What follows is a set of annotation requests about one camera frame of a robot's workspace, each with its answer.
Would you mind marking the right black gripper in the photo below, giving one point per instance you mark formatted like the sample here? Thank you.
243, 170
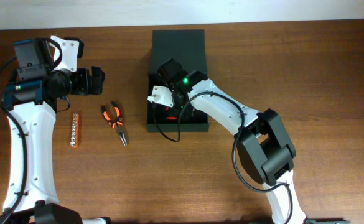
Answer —
185, 112

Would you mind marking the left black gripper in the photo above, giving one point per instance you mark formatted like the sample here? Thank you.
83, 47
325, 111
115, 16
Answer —
87, 88

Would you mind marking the red small cutting pliers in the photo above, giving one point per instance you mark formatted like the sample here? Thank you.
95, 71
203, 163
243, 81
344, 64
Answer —
171, 114

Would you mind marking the orange black long-nose pliers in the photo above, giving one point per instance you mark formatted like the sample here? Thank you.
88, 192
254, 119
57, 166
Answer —
116, 123

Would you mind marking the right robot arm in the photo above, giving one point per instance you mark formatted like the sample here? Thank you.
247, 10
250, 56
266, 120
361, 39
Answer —
262, 153

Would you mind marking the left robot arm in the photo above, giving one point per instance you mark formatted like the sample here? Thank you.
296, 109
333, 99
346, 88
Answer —
47, 71

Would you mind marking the black open gift box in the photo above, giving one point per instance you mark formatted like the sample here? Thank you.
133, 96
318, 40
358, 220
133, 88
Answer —
188, 48

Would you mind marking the orange socket bit holder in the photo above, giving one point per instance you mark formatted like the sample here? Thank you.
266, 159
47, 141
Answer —
74, 140

